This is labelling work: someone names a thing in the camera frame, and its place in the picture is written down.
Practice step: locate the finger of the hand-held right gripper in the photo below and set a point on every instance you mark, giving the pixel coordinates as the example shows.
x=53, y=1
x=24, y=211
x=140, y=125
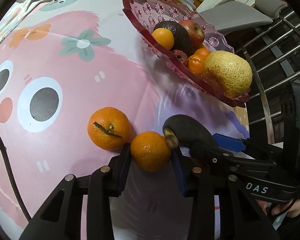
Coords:
x=227, y=142
x=225, y=159

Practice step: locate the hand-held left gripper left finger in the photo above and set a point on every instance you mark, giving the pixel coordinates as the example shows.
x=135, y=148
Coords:
x=123, y=170

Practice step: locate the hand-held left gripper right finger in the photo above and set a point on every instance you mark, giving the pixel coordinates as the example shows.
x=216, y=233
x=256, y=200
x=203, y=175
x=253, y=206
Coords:
x=178, y=177

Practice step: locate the tangerine with stem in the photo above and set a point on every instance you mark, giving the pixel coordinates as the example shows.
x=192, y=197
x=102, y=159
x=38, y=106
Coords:
x=107, y=138

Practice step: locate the blackened banana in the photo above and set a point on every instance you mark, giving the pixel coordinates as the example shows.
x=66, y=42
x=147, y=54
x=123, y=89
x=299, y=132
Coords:
x=190, y=130

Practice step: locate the yellow pear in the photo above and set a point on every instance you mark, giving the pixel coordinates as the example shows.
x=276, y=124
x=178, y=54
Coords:
x=227, y=72

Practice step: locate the small red wrinkled fruit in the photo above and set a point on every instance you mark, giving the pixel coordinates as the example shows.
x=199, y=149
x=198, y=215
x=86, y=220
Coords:
x=178, y=57

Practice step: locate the red yellow apple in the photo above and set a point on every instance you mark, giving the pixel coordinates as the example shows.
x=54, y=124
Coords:
x=193, y=32

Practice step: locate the dark avocado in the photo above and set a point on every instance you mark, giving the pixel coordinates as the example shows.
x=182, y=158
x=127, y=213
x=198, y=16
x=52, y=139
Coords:
x=180, y=37

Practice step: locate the small tangerine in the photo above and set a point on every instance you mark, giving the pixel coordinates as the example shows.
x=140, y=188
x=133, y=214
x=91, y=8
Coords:
x=163, y=38

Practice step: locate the pink plastic fruit bowl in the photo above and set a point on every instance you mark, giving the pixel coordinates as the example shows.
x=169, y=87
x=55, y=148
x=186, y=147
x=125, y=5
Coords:
x=150, y=10

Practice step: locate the person's right hand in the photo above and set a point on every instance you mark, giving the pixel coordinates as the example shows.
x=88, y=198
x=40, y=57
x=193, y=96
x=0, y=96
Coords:
x=295, y=208

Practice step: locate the cartoon printed tablecloth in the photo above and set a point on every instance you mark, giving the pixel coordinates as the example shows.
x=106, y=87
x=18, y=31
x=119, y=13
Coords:
x=65, y=155

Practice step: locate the grey office chair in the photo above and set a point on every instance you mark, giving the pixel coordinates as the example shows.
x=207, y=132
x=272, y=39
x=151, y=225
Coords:
x=235, y=15

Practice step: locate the floral patterned blanket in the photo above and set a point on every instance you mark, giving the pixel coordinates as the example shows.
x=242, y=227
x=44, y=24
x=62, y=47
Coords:
x=17, y=10

